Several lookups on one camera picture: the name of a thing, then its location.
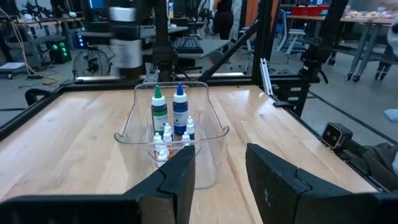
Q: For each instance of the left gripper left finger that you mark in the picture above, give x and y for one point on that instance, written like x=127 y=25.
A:
x=161 y=199

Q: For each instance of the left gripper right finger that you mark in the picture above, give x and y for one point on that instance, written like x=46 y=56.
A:
x=280 y=199

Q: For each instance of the small brown bottle orange label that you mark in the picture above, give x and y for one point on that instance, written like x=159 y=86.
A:
x=168 y=138

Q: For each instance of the small purple dye bottle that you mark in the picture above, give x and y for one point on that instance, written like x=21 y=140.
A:
x=191 y=132

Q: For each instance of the large green dye bottle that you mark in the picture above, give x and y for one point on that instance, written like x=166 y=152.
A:
x=159 y=115

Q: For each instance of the clear plastic bin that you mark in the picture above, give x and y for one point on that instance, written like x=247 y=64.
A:
x=205 y=161

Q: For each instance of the black equipment box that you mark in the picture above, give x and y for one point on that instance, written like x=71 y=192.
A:
x=292 y=93

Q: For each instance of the white metal bar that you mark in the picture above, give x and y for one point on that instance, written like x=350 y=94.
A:
x=266 y=77

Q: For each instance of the black floor fan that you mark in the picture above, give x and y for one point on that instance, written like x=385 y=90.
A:
x=92 y=63

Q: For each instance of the black computer keyboard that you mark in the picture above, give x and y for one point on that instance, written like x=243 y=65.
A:
x=188 y=46

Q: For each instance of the grey side desk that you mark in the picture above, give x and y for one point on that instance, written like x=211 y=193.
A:
x=214 y=46

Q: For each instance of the office chair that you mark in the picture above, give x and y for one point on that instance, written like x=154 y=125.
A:
x=295 y=32

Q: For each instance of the black computer tower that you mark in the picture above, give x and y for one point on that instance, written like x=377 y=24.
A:
x=59 y=51

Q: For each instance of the person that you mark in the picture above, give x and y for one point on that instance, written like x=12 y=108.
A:
x=223 y=21

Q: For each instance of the red storage bin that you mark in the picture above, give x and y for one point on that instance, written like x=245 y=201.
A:
x=308 y=11

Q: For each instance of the long work table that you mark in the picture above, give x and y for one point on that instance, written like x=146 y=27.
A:
x=357 y=20

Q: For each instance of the large blue screen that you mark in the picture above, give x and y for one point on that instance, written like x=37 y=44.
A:
x=96 y=3

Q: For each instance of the black table camera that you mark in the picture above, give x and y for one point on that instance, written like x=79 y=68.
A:
x=334 y=135

